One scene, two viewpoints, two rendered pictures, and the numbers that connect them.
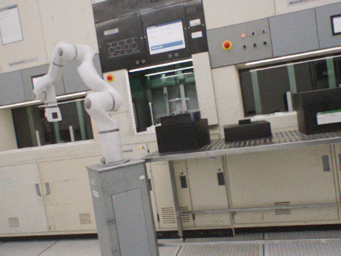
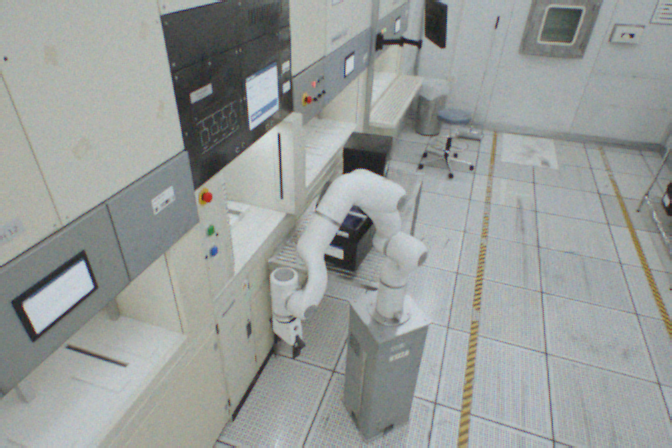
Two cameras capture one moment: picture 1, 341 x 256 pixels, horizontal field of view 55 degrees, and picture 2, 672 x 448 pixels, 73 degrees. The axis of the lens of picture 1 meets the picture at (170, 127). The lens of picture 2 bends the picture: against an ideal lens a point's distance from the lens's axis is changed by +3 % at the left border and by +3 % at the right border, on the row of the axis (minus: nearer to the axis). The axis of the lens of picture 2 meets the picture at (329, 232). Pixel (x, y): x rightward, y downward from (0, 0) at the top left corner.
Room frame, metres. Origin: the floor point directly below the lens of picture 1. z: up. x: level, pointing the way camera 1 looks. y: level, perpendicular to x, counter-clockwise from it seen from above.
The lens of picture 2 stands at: (2.16, 1.81, 2.18)
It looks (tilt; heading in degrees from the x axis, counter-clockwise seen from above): 35 degrees down; 272
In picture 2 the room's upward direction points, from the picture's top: 2 degrees clockwise
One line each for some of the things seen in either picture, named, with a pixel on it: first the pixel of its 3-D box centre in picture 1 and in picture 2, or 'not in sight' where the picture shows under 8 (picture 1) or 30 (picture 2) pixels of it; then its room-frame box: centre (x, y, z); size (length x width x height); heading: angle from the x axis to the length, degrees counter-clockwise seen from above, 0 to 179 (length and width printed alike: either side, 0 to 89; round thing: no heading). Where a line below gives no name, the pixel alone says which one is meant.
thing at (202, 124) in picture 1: (183, 134); (342, 236); (2.15, -0.08, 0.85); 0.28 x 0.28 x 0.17; 66
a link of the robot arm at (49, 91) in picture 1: (48, 93); (285, 291); (2.32, 0.82, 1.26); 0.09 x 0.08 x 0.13; 139
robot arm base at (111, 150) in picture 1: (111, 147); (391, 295); (1.93, 0.36, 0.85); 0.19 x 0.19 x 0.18
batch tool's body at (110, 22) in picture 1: (174, 114); (182, 210); (2.97, -0.05, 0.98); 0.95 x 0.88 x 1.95; 164
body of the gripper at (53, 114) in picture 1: (52, 114); (286, 324); (2.32, 0.81, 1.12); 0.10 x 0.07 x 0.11; 139
